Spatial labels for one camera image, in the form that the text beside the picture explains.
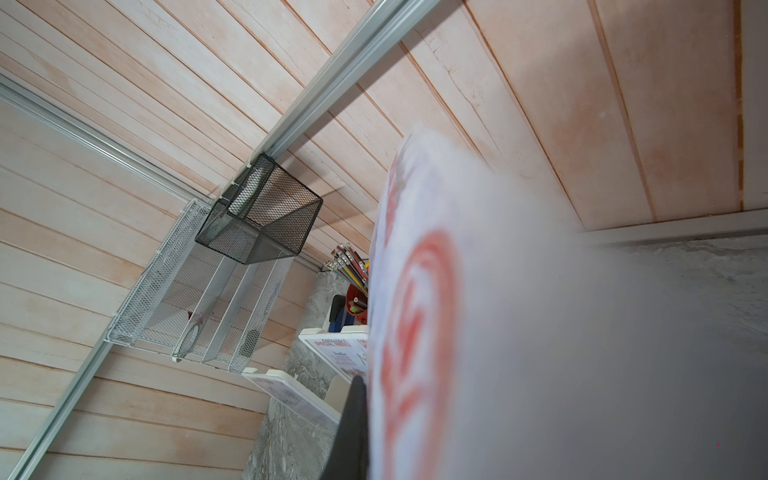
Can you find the white menu holder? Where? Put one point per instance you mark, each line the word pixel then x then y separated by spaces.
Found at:
pixel 324 412
pixel 345 351

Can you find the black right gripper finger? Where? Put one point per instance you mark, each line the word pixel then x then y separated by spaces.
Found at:
pixel 349 455

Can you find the white tape roll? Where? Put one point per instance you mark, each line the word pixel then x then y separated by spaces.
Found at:
pixel 187 340

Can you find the black mesh basket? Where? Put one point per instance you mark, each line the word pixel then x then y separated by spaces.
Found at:
pixel 265 214

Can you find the blue stapler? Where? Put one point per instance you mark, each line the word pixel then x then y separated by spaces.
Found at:
pixel 337 315

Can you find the white wire mesh shelf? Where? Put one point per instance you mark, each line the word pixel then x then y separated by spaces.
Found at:
pixel 186 280

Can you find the red metal pen cup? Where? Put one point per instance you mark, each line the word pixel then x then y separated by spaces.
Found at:
pixel 356 304

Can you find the pencils and pens bundle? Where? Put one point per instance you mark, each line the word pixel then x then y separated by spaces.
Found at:
pixel 348 264

